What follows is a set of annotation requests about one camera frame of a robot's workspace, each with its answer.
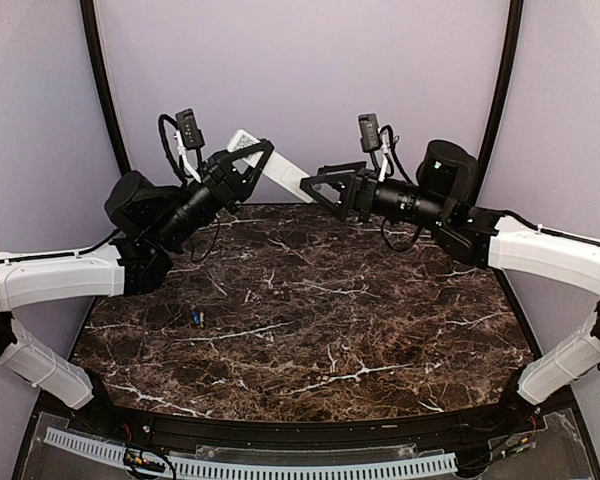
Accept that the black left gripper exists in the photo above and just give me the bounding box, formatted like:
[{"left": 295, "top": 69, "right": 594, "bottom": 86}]
[{"left": 151, "top": 136, "right": 274, "bottom": 251}]

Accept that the black corner frame post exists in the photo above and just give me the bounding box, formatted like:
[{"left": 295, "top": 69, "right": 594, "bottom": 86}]
[
  {"left": 79, "top": 0, "right": 131, "bottom": 175},
  {"left": 477, "top": 0, "right": 525, "bottom": 164}
]

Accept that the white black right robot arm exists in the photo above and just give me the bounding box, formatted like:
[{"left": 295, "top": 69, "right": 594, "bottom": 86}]
[{"left": 300, "top": 140, "right": 600, "bottom": 434}]

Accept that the black front frame rail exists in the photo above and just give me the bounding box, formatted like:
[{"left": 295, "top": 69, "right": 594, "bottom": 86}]
[{"left": 95, "top": 406, "right": 524, "bottom": 451}]

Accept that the small circuit board with wires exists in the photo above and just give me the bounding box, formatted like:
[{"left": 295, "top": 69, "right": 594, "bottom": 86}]
[{"left": 122, "top": 447, "right": 177, "bottom": 480}]

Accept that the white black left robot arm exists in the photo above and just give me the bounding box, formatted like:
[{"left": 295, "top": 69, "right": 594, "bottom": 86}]
[{"left": 0, "top": 139, "right": 274, "bottom": 436}]

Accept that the black right corner frame post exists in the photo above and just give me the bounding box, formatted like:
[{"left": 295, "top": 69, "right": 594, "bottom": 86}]
[{"left": 477, "top": 0, "right": 525, "bottom": 164}]

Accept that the white slotted cable duct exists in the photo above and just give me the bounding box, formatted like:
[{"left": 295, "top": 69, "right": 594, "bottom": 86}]
[{"left": 43, "top": 427, "right": 457, "bottom": 479}]

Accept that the white remote control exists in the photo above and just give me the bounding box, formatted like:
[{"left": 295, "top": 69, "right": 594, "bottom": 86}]
[{"left": 226, "top": 129, "right": 314, "bottom": 204}]

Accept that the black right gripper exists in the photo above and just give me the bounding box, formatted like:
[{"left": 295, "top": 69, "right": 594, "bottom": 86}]
[{"left": 301, "top": 160, "right": 450, "bottom": 231}]

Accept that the black left corner frame post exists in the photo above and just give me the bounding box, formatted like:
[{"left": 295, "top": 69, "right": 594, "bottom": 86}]
[{"left": 79, "top": 0, "right": 131, "bottom": 175}]

